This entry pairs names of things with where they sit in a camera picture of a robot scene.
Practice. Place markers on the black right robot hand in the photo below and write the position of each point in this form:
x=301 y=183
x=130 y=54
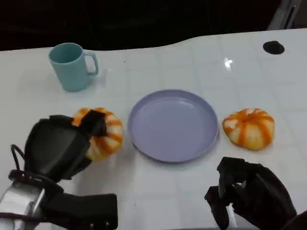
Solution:
x=261 y=194

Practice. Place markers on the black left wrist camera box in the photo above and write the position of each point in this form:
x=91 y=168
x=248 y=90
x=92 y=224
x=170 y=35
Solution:
x=84 y=208

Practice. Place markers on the orange and white bread roll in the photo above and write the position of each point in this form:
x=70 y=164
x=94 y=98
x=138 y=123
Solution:
x=249 y=131
x=112 y=134

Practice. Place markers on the pale green mug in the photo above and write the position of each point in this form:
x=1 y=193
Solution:
x=70 y=73

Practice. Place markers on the lilac plate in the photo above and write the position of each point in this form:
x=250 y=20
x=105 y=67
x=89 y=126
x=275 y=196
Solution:
x=172 y=127

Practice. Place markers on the grey background furniture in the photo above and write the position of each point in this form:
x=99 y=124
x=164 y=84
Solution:
x=287 y=14

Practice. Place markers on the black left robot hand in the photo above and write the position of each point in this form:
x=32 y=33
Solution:
x=55 y=148

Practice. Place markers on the black round table grommet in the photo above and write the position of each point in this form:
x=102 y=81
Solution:
x=273 y=47

